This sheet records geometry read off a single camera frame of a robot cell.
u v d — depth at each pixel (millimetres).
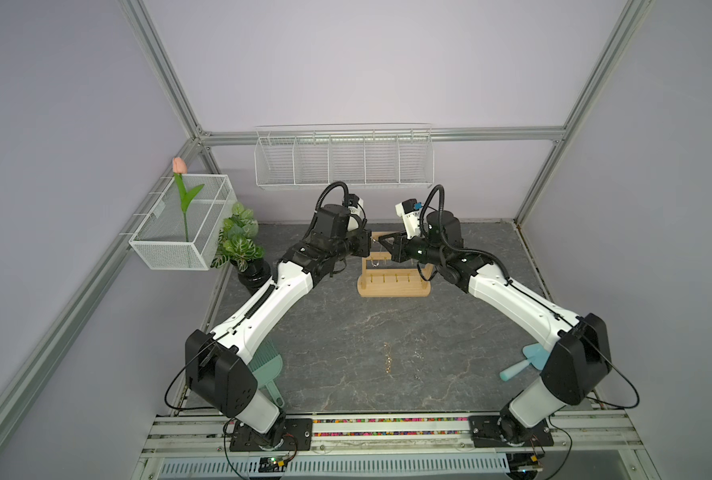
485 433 735
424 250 667
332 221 569
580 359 433
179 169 790
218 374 408
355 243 673
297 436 738
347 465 1577
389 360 866
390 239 726
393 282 938
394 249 727
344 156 988
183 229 771
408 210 685
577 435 741
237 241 789
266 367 846
